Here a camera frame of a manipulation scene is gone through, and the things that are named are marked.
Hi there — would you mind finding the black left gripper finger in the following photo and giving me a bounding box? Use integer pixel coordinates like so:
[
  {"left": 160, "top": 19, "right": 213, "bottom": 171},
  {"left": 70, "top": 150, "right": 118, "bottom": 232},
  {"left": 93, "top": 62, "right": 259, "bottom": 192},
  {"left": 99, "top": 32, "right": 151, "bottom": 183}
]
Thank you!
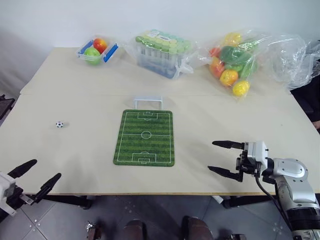
[
  {"left": 34, "top": 172, "right": 62, "bottom": 201},
  {"left": 6, "top": 159, "right": 38, "bottom": 179}
]

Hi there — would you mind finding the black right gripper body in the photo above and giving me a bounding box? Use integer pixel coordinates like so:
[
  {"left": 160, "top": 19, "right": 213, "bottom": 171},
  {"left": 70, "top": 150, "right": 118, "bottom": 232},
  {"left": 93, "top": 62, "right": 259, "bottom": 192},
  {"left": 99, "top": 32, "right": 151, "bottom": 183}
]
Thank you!
[{"left": 234, "top": 149, "right": 263, "bottom": 179}]

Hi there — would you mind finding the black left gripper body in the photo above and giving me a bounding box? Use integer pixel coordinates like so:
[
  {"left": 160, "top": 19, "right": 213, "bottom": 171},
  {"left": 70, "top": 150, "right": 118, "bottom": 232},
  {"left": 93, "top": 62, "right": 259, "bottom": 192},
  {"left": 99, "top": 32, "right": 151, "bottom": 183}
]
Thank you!
[{"left": 5, "top": 185, "right": 35, "bottom": 210}]

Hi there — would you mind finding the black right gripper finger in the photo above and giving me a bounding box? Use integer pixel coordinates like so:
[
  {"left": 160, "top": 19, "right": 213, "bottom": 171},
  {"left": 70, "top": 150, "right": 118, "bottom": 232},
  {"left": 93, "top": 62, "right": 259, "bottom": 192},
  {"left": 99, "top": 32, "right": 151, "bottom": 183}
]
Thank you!
[
  {"left": 211, "top": 140, "right": 246, "bottom": 151},
  {"left": 207, "top": 165, "right": 244, "bottom": 183}
]

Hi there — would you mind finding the green football pitch mat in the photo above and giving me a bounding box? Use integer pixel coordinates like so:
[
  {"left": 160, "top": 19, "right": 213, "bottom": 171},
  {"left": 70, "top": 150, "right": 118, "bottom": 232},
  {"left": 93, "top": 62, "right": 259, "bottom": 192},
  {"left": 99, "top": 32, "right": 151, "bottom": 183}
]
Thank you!
[{"left": 112, "top": 109, "right": 176, "bottom": 168}]

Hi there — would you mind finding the yellow toy lemon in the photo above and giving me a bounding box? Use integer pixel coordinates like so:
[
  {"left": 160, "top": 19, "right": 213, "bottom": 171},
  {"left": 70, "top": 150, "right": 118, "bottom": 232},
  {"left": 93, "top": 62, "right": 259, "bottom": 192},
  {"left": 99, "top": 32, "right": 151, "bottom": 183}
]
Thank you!
[{"left": 232, "top": 80, "right": 251, "bottom": 97}]

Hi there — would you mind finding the dark brown rounded shape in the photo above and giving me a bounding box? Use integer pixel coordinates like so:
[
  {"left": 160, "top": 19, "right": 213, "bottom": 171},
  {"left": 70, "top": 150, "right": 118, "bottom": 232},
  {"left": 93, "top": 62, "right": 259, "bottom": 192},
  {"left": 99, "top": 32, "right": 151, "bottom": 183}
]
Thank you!
[
  {"left": 123, "top": 219, "right": 147, "bottom": 240},
  {"left": 180, "top": 215, "right": 212, "bottom": 240}
]

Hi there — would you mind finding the orange yellow toy fruit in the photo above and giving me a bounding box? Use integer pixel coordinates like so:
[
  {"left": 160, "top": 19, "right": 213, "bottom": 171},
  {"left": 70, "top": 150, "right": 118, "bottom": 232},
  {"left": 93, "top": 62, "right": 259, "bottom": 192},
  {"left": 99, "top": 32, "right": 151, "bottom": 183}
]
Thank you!
[{"left": 219, "top": 69, "right": 239, "bottom": 87}]

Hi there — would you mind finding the light green toy vegetable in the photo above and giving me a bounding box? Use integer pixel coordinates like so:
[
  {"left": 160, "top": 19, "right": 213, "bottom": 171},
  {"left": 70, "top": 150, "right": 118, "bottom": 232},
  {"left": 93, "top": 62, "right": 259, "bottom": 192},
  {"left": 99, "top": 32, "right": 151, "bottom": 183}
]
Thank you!
[{"left": 238, "top": 58, "right": 259, "bottom": 78}]

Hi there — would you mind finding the green toy bell pepper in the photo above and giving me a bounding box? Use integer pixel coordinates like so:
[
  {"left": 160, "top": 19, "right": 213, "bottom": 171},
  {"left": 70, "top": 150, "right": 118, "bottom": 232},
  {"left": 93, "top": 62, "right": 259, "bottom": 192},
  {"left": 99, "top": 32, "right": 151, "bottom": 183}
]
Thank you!
[{"left": 219, "top": 45, "right": 248, "bottom": 65}]

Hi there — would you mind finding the clear bag around tube rack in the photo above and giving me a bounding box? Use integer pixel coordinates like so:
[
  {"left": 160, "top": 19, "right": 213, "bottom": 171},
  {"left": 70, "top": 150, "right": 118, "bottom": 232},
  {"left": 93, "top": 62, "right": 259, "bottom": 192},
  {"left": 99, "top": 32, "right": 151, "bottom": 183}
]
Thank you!
[{"left": 124, "top": 29, "right": 195, "bottom": 81}]

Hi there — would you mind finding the white miniature goal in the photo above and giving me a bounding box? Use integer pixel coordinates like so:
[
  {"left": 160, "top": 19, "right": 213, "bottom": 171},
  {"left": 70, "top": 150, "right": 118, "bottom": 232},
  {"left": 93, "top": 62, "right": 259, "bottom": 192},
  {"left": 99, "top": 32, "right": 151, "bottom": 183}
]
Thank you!
[{"left": 132, "top": 95, "right": 165, "bottom": 110}]

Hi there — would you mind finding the red toy tomato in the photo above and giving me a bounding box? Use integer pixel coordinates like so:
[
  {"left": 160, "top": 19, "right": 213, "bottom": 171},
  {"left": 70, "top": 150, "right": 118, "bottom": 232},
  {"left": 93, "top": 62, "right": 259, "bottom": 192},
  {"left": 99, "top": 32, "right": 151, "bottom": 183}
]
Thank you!
[{"left": 209, "top": 46, "right": 222, "bottom": 58}]

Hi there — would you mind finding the clear bag of toy produce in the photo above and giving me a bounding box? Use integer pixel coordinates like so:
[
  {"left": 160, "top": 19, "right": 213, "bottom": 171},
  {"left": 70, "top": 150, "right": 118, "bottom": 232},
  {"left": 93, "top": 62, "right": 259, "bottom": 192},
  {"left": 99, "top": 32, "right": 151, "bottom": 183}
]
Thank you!
[{"left": 197, "top": 28, "right": 270, "bottom": 102}]

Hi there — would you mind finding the empty crumpled clear bag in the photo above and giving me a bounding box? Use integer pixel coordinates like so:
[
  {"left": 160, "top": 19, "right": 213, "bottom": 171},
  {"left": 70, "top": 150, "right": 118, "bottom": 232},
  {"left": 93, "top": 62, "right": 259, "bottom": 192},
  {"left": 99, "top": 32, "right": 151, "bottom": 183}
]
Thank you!
[{"left": 264, "top": 31, "right": 315, "bottom": 91}]

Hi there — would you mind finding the yellow toy bell pepper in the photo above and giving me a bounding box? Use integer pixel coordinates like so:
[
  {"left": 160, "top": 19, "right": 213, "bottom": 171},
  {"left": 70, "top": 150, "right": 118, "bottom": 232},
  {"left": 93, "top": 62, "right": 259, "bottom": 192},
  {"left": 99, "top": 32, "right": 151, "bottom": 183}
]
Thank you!
[{"left": 223, "top": 32, "right": 243, "bottom": 47}]

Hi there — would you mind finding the rack of green-capped tubes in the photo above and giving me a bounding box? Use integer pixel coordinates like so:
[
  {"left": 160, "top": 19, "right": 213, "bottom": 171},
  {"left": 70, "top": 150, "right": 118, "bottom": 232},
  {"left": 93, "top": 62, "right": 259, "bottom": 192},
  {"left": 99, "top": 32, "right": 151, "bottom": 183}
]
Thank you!
[{"left": 135, "top": 30, "right": 192, "bottom": 77}]

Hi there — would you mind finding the green toy apple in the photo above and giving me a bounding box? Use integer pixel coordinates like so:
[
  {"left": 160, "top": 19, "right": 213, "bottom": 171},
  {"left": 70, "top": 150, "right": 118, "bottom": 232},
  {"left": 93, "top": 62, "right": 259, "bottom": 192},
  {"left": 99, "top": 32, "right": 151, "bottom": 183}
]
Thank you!
[{"left": 84, "top": 47, "right": 102, "bottom": 66}]

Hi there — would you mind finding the clear container with blue clips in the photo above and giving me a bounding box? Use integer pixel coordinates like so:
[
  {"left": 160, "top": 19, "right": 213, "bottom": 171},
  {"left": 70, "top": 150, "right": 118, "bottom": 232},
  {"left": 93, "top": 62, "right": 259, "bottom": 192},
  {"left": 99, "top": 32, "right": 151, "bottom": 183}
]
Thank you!
[{"left": 75, "top": 35, "right": 119, "bottom": 67}]

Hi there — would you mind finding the red toy apple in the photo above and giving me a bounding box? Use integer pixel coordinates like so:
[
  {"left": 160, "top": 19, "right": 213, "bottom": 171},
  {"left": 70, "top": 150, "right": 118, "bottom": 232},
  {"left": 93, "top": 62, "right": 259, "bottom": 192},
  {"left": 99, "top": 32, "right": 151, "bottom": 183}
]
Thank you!
[{"left": 93, "top": 37, "right": 109, "bottom": 55}]

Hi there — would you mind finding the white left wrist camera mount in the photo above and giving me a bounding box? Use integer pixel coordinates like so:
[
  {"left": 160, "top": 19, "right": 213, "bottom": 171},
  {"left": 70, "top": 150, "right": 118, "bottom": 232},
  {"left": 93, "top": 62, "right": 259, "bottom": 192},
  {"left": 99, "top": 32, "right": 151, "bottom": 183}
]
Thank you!
[{"left": 0, "top": 171, "right": 18, "bottom": 216}]

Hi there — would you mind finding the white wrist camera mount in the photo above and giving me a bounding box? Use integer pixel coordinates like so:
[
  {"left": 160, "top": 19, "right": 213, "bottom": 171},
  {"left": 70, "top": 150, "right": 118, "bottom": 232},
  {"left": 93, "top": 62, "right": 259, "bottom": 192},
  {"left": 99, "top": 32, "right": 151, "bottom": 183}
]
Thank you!
[
  {"left": 243, "top": 140, "right": 270, "bottom": 171},
  {"left": 0, "top": 171, "right": 18, "bottom": 216}
]

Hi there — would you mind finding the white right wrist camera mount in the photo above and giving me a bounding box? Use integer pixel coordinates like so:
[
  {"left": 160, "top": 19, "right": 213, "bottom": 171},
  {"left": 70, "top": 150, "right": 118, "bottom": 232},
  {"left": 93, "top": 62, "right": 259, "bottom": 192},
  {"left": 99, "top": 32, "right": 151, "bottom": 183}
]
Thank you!
[{"left": 243, "top": 140, "right": 270, "bottom": 171}]

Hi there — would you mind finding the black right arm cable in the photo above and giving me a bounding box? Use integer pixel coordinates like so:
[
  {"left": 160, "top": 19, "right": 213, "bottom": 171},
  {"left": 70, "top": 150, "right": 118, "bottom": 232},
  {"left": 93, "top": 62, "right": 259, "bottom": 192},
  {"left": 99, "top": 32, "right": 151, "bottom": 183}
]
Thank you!
[{"left": 254, "top": 172, "right": 295, "bottom": 226}]

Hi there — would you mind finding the black stand frame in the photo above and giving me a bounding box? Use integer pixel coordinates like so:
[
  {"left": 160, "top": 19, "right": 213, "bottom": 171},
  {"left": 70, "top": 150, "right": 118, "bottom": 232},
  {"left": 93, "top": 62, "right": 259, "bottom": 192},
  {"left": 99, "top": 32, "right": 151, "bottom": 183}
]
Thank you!
[{"left": 0, "top": 94, "right": 16, "bottom": 121}]

